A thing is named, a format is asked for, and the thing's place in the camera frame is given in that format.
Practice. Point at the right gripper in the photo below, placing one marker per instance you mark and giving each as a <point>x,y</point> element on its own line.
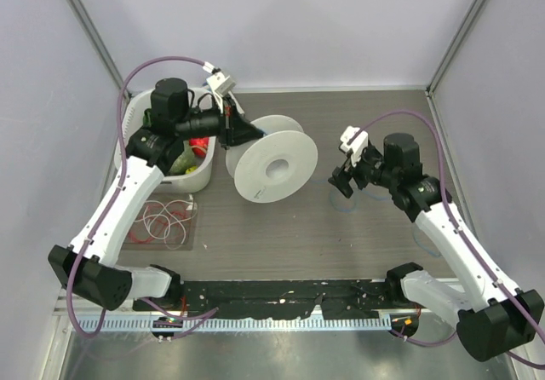
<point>341,178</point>

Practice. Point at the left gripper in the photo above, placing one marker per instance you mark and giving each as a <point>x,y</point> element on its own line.
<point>235,129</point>

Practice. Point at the white cable spool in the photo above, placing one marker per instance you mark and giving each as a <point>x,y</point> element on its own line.
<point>275,166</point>

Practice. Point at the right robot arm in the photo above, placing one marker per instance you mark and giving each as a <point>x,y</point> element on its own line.
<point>490,313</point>

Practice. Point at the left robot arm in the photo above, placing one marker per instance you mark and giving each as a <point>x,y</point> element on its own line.
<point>88,266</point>

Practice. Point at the red apple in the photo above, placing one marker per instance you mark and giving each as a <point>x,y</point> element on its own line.
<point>199,146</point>

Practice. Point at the blue white box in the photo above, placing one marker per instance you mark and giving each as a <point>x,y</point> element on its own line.
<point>208,85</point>

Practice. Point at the green melon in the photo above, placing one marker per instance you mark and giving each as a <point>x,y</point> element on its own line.
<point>183,163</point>

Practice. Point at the green lime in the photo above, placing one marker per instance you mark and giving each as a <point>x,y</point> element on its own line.
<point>147,118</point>

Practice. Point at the white plastic basket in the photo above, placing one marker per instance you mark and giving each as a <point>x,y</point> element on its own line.
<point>190,183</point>

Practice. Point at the clear plastic tray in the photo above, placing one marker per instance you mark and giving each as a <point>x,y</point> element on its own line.
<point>164,222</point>

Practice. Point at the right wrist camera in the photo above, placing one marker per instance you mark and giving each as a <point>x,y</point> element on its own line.
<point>354,140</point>

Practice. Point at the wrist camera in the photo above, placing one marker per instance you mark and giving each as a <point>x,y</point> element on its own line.
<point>354,140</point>
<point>221,84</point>

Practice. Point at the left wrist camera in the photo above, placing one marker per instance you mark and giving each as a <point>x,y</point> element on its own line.
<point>221,84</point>

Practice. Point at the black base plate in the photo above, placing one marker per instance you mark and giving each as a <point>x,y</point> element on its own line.
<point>339,299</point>

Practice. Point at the white slotted cable duct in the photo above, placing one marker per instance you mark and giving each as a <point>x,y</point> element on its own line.
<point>316,322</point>

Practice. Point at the aluminium rail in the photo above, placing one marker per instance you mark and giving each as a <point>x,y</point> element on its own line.
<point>82,306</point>

